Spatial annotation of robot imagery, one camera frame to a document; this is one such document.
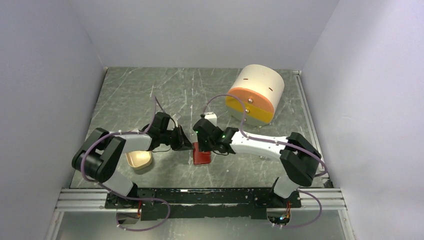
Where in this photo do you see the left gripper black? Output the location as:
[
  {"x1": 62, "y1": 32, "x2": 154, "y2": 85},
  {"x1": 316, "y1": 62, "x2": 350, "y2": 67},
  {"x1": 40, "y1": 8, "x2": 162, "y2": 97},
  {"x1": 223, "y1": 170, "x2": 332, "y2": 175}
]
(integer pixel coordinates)
[{"x1": 160, "y1": 125, "x2": 195, "y2": 151}]

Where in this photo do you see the red leather card holder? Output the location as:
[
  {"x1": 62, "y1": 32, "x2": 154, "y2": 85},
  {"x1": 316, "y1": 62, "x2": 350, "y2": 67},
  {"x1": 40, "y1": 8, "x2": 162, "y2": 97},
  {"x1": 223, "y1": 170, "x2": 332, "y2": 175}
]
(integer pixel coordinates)
[{"x1": 192, "y1": 142, "x2": 211, "y2": 165}]

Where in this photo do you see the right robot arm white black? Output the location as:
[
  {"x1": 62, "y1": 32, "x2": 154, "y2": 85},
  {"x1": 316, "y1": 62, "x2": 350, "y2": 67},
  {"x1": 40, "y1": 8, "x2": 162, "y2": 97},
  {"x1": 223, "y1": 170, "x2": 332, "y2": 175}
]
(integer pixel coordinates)
[{"x1": 193, "y1": 118, "x2": 323, "y2": 207}]

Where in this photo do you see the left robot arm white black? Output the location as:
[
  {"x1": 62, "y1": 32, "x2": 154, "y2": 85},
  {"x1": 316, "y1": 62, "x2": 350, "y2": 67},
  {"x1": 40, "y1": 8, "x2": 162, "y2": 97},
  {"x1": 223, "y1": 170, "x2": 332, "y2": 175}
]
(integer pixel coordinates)
[{"x1": 71, "y1": 112, "x2": 194, "y2": 208}]

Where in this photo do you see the gold metal card tray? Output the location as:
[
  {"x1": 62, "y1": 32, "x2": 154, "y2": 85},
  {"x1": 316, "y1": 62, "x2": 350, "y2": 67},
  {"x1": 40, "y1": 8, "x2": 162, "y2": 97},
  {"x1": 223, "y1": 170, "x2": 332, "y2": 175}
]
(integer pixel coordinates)
[{"x1": 125, "y1": 129, "x2": 154, "y2": 170}]

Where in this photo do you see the cream cylindrical drawer box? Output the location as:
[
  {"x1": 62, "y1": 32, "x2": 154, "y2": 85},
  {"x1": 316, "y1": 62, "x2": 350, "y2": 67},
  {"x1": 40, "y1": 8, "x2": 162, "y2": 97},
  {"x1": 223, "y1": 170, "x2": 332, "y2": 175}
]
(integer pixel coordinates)
[{"x1": 225, "y1": 64, "x2": 285, "y2": 126}]

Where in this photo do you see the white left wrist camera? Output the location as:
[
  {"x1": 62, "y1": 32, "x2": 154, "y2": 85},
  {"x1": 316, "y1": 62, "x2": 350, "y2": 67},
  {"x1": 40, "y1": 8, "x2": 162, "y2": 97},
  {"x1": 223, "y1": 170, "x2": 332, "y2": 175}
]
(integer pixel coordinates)
[{"x1": 171, "y1": 113, "x2": 181, "y2": 126}]

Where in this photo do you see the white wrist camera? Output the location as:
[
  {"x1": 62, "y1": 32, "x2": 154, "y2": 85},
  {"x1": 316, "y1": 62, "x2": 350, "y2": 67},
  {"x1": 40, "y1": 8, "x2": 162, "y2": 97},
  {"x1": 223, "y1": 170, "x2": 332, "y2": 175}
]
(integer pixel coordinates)
[
  {"x1": 204, "y1": 112, "x2": 218, "y2": 126},
  {"x1": 171, "y1": 113, "x2": 181, "y2": 126}
]

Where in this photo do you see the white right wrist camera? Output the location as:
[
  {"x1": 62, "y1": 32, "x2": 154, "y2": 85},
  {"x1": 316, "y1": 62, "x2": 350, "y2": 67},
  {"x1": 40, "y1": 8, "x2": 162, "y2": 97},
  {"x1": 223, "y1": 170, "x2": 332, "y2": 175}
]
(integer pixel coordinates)
[{"x1": 204, "y1": 112, "x2": 218, "y2": 126}]

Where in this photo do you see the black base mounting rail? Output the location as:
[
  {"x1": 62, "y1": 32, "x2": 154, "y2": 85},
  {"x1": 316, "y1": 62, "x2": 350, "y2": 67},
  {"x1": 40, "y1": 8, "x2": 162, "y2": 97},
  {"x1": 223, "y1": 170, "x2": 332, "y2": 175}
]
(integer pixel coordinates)
[{"x1": 104, "y1": 187, "x2": 302, "y2": 221}]

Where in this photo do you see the aluminium frame rail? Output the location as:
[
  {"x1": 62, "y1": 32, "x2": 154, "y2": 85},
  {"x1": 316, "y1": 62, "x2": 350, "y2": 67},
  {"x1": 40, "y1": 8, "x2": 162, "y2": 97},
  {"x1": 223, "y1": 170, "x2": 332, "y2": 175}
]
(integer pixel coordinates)
[{"x1": 54, "y1": 188, "x2": 347, "y2": 212}]

